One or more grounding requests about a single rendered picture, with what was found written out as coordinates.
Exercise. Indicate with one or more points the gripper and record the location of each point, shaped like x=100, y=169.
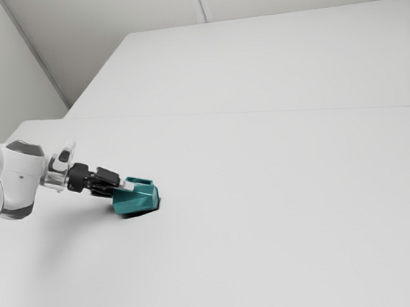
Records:
x=78, y=177

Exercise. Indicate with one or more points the teal faceted mug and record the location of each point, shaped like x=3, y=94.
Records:
x=138, y=200

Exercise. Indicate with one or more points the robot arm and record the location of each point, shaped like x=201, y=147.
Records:
x=15, y=175

